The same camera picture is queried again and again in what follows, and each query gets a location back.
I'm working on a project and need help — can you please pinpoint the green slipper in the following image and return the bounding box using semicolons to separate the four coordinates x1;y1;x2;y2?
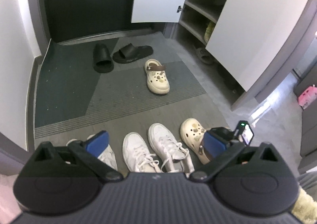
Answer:
204;21;215;43

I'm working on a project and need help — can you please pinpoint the white lace-up sneaker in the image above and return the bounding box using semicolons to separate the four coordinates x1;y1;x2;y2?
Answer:
122;132;162;173
148;123;195;175

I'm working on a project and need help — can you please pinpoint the black slide sandal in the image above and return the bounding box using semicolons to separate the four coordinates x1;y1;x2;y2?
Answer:
93;43;114;73
112;43;154;64

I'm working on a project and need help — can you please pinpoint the white cabinet door right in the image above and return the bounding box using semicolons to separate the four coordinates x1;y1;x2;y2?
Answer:
206;0;308;91

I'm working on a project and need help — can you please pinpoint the black slide sandal left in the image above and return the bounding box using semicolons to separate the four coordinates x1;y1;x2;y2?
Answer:
93;43;114;73

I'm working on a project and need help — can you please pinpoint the cream clog brown strap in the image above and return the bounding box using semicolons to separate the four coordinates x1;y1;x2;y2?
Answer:
144;58;170;95

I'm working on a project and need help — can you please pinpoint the white sneaker teal logo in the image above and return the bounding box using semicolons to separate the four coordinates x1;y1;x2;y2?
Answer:
84;132;118;170

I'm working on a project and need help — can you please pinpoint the black slide sandal right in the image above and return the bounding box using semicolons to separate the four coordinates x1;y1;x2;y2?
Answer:
112;43;154;64

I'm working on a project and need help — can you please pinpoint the grey shoe cabinet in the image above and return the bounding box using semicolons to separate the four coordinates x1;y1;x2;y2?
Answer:
175;0;254;111

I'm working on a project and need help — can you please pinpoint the pink box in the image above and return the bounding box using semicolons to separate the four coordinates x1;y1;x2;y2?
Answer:
298;85;317;110

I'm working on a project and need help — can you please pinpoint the grey slipper under cabinet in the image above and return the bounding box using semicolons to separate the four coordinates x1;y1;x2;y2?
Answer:
195;48;214;65

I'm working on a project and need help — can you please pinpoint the dark entrance door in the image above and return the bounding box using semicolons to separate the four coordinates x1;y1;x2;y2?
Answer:
41;0;153;43

